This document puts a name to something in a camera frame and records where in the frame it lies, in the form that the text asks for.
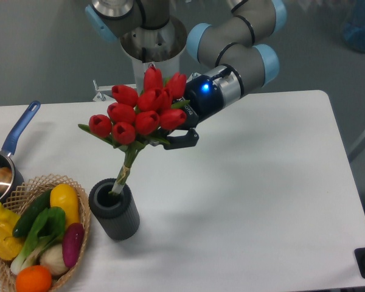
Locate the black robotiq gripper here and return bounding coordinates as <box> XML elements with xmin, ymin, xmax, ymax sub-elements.
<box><xmin>163</xmin><ymin>76</ymin><xmax>224</xmax><ymax>150</ymax></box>

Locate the red tulip bouquet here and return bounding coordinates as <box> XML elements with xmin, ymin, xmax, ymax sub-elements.
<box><xmin>78</xmin><ymin>66</ymin><xmax>187</xmax><ymax>196</ymax></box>

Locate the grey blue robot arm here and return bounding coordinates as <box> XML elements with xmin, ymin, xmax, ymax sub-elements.
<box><xmin>85</xmin><ymin>1</ymin><xmax>287</xmax><ymax>150</ymax></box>

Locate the dark grey ribbed vase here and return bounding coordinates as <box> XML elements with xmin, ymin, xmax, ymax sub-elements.
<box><xmin>88</xmin><ymin>178</ymin><xmax>140</xmax><ymax>241</ymax></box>

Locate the yellow lemon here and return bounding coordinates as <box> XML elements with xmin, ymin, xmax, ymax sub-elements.
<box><xmin>50</xmin><ymin>184</ymin><xmax>80</xmax><ymax>229</ymax></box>

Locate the purple eggplant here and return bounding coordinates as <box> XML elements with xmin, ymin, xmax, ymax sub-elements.
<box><xmin>62</xmin><ymin>223</ymin><xmax>85</xmax><ymax>268</ymax></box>

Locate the green bok choy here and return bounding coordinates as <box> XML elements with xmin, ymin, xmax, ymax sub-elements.
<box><xmin>10</xmin><ymin>207</ymin><xmax>66</xmax><ymax>275</ymax></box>

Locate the green cucumber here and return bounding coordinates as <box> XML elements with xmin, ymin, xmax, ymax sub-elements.
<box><xmin>12</xmin><ymin>189</ymin><xmax>52</xmax><ymax>238</ymax></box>

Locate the white garlic bulb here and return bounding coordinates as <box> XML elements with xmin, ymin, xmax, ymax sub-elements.
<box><xmin>40</xmin><ymin>243</ymin><xmax>69</xmax><ymax>276</ymax></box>

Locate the blue translucent bag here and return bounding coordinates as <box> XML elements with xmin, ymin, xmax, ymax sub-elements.
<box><xmin>341</xmin><ymin>1</ymin><xmax>365</xmax><ymax>53</ymax></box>

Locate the orange mandarin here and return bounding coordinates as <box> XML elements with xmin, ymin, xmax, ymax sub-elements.
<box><xmin>15</xmin><ymin>265</ymin><xmax>52</xmax><ymax>292</ymax></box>

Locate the yellow bell pepper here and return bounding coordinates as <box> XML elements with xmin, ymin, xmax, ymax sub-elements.
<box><xmin>0</xmin><ymin>202</ymin><xmax>24</xmax><ymax>262</ymax></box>

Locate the woven wicker basket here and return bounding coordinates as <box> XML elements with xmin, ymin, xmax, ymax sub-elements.
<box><xmin>0</xmin><ymin>173</ymin><xmax>92</xmax><ymax>292</ymax></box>

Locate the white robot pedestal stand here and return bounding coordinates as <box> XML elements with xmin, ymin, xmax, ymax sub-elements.
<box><xmin>88</xmin><ymin>10</ymin><xmax>187</xmax><ymax>92</ymax></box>

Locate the blue handled saucepan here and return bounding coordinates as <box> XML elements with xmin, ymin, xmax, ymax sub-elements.
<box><xmin>0</xmin><ymin>100</ymin><xmax>41</xmax><ymax>203</ymax></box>

